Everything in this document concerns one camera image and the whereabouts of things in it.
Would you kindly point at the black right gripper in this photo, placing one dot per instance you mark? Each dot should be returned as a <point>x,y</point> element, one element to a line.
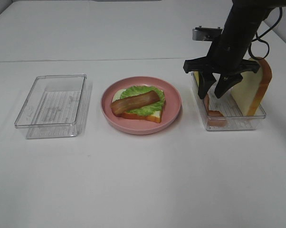
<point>226,58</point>

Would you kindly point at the yellow cheese slice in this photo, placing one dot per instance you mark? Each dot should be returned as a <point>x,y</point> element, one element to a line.
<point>196,75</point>

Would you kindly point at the bread slice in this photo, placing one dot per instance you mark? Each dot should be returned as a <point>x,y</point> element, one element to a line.
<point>249,93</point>
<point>154,117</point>

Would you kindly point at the bacon strip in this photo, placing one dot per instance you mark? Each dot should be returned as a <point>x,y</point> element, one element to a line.
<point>120,106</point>
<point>216,116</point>

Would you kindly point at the green lettuce leaf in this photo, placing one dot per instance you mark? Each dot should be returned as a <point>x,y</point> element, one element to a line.
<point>151,109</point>

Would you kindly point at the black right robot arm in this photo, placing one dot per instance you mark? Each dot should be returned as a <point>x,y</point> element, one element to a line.
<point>245,18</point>

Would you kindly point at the clear right plastic tray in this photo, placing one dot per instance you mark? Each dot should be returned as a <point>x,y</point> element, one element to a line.
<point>228,107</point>

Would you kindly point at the clear plastic tray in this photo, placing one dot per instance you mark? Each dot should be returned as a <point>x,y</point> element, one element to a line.
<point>228,107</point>
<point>54,107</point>

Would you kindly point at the pink round plate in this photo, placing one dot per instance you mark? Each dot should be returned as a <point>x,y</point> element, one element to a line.
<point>170,111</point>

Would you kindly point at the clear left plastic tray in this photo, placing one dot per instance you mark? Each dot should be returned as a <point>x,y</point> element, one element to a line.
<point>54,107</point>

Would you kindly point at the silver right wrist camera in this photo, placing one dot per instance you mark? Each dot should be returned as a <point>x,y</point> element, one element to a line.
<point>205,34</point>

